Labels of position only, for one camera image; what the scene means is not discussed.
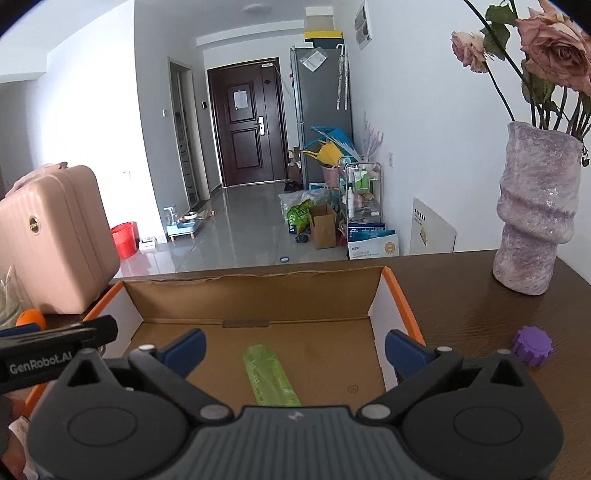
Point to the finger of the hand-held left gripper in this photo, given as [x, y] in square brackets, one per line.
[92, 331]
[18, 331]

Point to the clear folded umbrella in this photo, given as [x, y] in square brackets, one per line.
[342, 78]

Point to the green plastic bag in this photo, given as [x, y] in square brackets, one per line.
[300, 214]

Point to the small white device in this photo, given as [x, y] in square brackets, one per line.
[147, 244]

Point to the lavender pampas stems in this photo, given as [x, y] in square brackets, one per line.
[373, 141]

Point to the glass jar with twine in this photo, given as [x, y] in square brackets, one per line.
[11, 300]

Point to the dark brown door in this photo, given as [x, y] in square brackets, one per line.
[249, 124]

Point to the white board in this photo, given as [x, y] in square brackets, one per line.
[434, 228]

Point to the pink bucket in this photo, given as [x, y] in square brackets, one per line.
[331, 177]

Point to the pink suitcase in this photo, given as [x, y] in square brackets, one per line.
[55, 240]

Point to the yellow black box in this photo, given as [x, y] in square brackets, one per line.
[323, 39]

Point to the orange fruit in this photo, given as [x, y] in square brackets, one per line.
[32, 319]

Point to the person's left hand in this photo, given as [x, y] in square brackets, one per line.
[16, 457]

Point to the red cardboard box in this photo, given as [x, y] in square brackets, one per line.
[323, 304]

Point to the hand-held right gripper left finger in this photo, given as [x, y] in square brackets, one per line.
[184, 353]

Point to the blue and yellow bags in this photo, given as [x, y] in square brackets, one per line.
[330, 147]

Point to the pet water fountain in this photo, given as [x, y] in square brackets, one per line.
[182, 226]

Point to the small brown carton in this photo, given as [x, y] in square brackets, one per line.
[323, 228]

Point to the round ceiling lamp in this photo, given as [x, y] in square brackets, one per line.
[257, 7]

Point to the dried pink roses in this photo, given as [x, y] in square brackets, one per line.
[549, 50]

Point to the white storage box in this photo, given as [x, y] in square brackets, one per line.
[319, 19]

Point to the red bucket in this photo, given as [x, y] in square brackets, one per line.
[124, 242]

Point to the purple textured vase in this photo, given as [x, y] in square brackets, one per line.
[538, 207]

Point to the purple cap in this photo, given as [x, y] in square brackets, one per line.
[532, 346]

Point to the white blue carton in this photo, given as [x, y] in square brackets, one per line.
[371, 244]

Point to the side doorway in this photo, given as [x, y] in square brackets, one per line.
[182, 134]

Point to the metal trolley rack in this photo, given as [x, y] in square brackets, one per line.
[362, 196]

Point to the grey refrigerator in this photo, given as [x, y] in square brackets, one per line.
[321, 101]

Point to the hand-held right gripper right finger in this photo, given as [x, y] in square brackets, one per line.
[406, 353]

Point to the green spray bottle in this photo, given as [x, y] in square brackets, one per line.
[270, 376]

